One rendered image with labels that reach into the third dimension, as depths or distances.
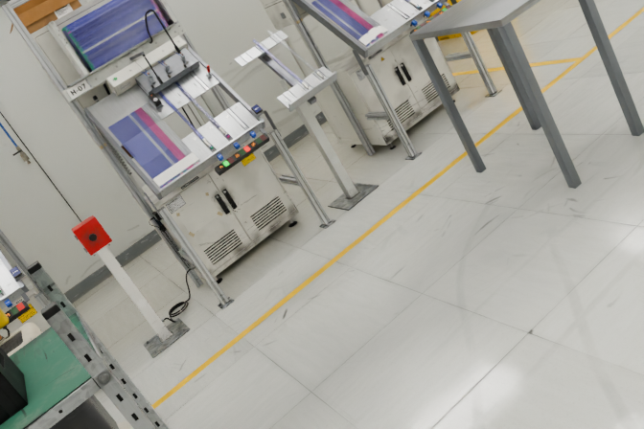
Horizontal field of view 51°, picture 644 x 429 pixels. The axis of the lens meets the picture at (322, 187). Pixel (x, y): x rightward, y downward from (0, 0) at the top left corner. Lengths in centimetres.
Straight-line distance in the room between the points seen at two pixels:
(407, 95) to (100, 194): 249
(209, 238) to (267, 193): 44
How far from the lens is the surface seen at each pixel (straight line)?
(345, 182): 401
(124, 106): 388
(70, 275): 551
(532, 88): 285
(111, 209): 548
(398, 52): 448
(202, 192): 390
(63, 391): 137
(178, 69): 389
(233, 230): 399
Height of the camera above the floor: 141
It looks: 18 degrees down
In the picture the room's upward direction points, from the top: 30 degrees counter-clockwise
